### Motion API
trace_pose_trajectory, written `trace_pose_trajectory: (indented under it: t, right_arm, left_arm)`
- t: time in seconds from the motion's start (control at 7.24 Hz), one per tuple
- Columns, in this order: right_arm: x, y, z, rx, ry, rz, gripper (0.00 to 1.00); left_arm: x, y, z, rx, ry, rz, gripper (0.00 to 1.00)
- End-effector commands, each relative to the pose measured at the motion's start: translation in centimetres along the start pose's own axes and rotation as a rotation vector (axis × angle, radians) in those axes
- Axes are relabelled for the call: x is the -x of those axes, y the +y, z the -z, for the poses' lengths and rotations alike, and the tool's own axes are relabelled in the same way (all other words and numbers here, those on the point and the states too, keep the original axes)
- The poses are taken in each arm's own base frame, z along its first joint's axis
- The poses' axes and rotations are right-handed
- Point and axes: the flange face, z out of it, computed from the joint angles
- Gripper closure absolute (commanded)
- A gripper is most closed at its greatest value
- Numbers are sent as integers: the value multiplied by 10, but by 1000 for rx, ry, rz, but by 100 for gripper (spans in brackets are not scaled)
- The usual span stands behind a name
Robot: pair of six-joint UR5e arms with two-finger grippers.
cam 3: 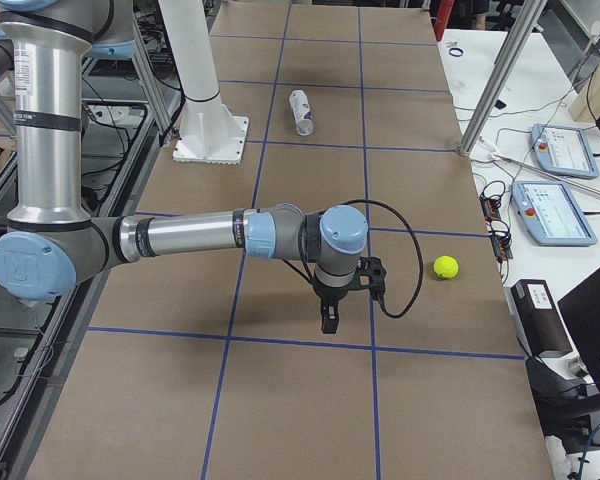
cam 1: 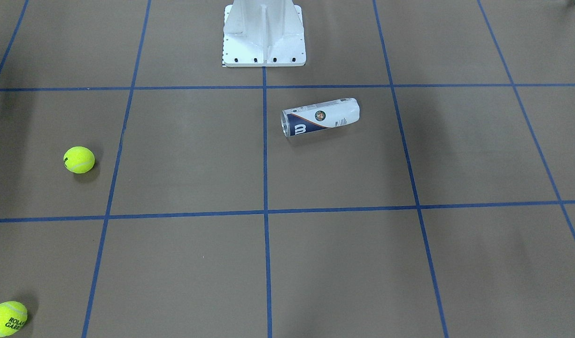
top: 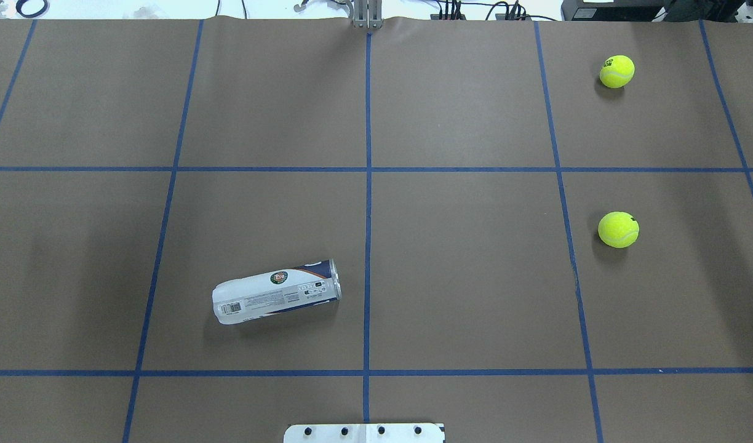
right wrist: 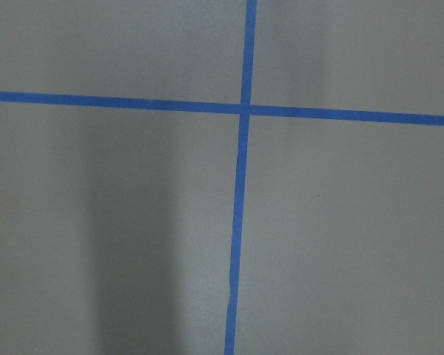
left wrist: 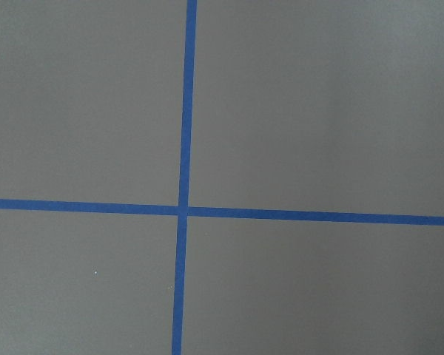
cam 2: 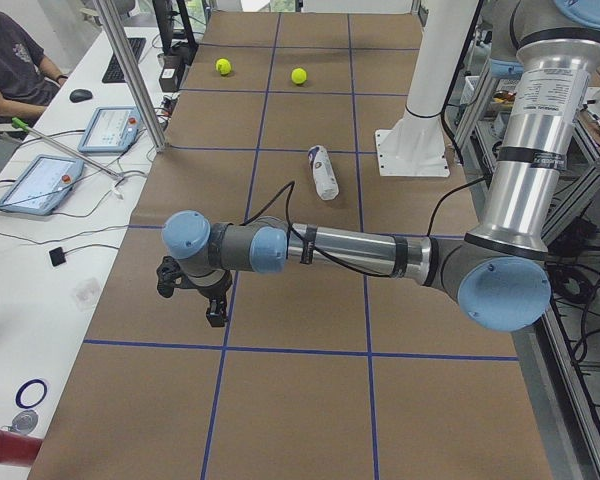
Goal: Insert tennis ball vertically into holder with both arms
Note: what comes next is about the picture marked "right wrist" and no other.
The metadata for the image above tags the blue tape line lengthwise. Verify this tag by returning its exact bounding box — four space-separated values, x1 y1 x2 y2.
223 0 258 355

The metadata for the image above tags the blue tape line crosswise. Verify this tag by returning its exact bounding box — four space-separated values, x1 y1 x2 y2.
0 91 444 126

